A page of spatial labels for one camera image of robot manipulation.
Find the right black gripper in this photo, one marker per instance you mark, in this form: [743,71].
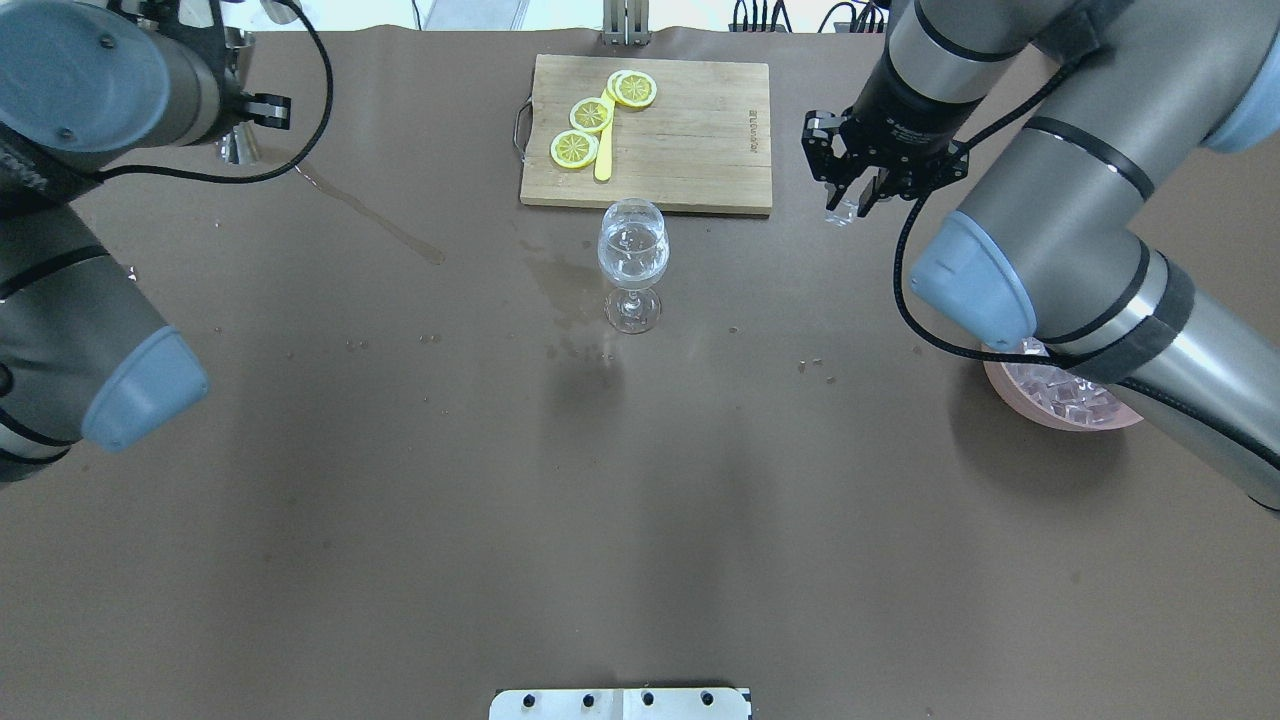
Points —
[903,123]

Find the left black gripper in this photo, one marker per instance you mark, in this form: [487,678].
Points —
[268,109]

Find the clear ice cube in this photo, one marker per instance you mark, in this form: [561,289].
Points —
[846,212]

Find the steel double jigger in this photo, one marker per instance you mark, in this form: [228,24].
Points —
[237,146]

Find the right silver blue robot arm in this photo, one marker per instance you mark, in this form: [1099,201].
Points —
[1040,247]

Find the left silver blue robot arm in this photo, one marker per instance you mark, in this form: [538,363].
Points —
[85,354]

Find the clear wine glass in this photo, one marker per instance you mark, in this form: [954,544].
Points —
[633,254]

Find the bamboo cutting board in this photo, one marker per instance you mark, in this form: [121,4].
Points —
[702,147]

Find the lemon slice far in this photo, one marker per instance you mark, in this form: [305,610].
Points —
[633,88]

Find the lemon slice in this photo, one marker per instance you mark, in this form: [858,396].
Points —
[592,115]
[573,149]
[633,88]

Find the lemon slice middle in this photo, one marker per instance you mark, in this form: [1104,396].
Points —
[592,115]

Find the lemon slice near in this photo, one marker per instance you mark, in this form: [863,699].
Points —
[573,149]

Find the pink bowl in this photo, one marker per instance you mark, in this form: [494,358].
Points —
[1059,400]

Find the aluminium frame post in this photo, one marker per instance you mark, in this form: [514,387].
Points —
[626,23]

